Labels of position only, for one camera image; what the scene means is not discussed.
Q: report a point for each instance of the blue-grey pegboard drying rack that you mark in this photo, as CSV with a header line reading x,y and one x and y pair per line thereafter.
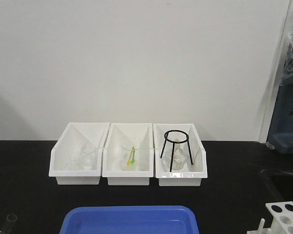
x,y
280,136

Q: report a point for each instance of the white test tube rack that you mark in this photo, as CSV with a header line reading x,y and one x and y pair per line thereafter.
x,y
282,219

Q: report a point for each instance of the middle white storage bin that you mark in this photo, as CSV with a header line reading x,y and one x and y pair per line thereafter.
x,y
138,134

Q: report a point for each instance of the white storage bin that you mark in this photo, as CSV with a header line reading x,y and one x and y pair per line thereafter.
x,y
190,175
138,134
73,137

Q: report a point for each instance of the green plastic dropper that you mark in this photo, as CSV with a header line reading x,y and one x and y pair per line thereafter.
x,y
132,156

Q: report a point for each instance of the yellow plastic dropper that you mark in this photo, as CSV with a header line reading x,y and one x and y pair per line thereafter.
x,y
129,158

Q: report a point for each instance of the glass flask under tripod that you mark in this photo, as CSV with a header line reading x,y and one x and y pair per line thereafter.
x,y
173,158

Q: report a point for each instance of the right white storage bin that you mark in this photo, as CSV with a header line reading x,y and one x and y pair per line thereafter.
x,y
190,175

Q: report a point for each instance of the glass beakers in left bin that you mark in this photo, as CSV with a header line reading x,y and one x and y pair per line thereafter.
x,y
82,159

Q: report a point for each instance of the left white storage bin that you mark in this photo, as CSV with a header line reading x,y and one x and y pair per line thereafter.
x,y
73,137

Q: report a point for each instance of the blue plastic tray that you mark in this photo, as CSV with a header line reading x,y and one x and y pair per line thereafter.
x,y
160,219

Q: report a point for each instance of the black lab sink basin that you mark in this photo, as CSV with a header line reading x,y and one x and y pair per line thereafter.
x,y
279,183

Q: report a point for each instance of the glass beaker on counter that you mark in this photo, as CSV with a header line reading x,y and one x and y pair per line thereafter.
x,y
8,224

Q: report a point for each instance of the black wire tripod stand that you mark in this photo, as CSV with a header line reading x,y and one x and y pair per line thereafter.
x,y
178,137

